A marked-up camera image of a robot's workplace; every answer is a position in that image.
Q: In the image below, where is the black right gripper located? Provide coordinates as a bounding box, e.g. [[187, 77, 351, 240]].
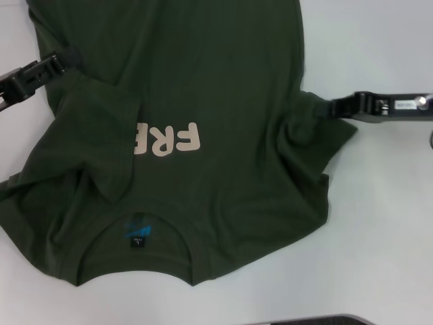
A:
[[312, 91, 433, 125]]

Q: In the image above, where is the right gripper cable with plug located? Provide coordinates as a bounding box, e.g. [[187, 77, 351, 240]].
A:
[[416, 95, 433, 149]]

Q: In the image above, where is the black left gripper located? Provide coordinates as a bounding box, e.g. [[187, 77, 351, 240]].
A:
[[0, 48, 85, 112]]

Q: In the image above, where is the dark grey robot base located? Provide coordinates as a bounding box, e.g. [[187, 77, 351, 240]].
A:
[[267, 313, 376, 325]]

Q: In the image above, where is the dark green printed t-shirt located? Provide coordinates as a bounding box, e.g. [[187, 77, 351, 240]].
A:
[[0, 0, 359, 288]]

